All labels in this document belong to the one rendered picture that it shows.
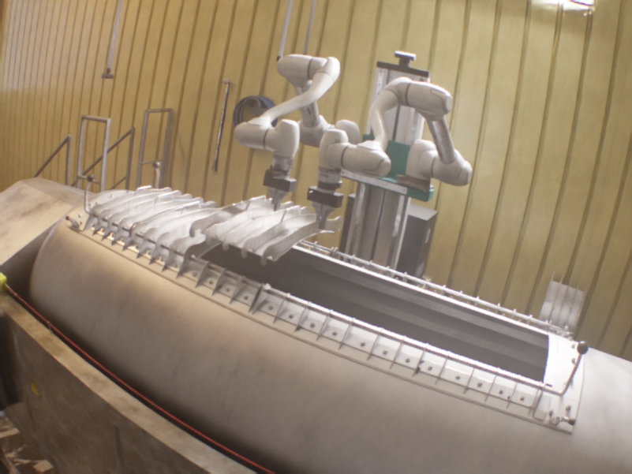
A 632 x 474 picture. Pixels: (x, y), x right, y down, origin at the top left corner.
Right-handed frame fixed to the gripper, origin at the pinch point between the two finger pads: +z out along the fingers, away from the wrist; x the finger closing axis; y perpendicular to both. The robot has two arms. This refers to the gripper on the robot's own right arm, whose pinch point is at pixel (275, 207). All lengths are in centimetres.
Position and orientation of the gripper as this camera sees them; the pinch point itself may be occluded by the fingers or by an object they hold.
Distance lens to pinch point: 215.6
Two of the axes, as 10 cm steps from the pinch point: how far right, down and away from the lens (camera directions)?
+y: 4.9, -2.2, 8.4
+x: -8.6, -2.9, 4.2
